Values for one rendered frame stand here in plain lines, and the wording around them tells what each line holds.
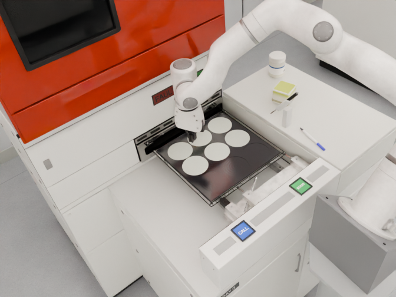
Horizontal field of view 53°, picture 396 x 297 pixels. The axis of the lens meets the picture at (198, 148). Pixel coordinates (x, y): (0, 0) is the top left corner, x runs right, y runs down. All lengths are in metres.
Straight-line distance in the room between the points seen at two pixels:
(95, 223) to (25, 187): 1.32
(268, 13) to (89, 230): 1.10
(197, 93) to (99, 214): 0.74
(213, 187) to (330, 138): 0.47
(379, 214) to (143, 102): 0.87
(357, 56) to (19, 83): 0.93
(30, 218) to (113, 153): 1.35
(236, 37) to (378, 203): 0.63
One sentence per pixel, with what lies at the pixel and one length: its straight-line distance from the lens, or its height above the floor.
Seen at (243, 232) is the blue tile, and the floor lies 0.96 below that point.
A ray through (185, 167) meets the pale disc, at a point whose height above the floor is 0.90.
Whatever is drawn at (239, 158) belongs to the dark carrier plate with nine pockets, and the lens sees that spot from 1.54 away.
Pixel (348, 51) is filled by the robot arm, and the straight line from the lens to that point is 1.26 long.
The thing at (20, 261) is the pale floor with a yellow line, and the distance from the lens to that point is 2.64.
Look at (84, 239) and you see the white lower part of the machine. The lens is 1.79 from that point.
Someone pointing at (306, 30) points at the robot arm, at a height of 1.46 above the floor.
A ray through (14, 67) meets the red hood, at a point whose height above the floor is 1.47.
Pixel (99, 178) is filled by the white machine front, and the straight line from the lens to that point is 1.60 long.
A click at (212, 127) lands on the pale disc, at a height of 0.90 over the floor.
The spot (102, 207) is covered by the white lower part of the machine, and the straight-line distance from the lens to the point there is 1.71.
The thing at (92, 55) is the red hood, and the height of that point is 1.40.
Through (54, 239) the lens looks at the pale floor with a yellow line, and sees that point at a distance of 2.64.
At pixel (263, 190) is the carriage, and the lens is 1.47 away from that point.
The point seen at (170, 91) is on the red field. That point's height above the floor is 1.10.
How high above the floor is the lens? 2.02
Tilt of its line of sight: 45 degrees down
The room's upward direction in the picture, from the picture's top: 7 degrees counter-clockwise
